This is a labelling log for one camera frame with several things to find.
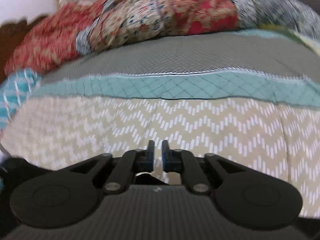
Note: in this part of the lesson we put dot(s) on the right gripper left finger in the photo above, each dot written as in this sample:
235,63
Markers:
131,163

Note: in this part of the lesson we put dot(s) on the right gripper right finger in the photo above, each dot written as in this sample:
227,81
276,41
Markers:
186,165

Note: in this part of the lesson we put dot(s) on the black pants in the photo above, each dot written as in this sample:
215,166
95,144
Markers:
14,172

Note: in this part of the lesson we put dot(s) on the patterned bedsheet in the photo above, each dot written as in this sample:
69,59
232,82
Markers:
249,96

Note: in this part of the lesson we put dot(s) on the teal lattice pillow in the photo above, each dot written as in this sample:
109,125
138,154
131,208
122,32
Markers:
15,90

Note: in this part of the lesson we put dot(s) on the red floral quilt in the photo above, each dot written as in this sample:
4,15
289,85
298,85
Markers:
81,28

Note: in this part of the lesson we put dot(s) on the carved wooden headboard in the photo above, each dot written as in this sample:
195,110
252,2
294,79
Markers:
15,42

